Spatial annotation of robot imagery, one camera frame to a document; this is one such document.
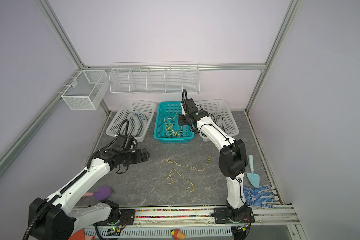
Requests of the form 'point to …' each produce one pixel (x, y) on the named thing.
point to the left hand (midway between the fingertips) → (142, 158)
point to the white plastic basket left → (146, 108)
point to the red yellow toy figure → (177, 234)
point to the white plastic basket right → (219, 111)
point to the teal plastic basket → (168, 109)
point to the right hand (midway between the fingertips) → (181, 119)
